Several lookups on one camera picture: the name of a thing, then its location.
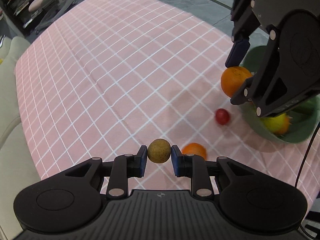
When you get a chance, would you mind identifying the orange mandarin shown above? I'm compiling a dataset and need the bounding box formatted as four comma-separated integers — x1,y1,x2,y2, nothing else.
181,142,207,160
275,115,291,136
220,66,252,98

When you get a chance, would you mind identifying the brown longan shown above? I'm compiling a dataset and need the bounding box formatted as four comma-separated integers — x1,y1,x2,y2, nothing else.
148,139,171,164

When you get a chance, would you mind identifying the yellow green pear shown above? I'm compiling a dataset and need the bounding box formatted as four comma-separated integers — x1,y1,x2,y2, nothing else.
261,113,286,134

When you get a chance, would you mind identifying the green cucumber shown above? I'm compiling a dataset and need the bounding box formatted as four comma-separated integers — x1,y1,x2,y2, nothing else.
293,97,318,115

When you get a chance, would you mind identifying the red cherry tomato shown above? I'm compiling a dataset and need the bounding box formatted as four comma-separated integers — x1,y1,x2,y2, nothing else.
215,108,231,126

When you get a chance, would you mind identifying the green colander bowl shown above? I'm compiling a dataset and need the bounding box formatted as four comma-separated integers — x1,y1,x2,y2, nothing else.
238,45,318,144

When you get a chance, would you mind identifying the pink checked tablecloth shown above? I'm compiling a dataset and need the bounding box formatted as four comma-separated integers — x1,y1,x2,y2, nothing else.
15,0,319,203

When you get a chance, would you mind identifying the beige sofa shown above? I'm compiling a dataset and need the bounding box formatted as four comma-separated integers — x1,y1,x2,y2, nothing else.
1,36,40,239

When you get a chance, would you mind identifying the pink office chair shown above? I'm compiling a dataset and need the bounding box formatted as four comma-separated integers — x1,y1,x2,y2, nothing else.
28,0,77,34

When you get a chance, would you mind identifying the black cable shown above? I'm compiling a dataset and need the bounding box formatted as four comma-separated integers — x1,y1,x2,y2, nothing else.
294,122,320,239

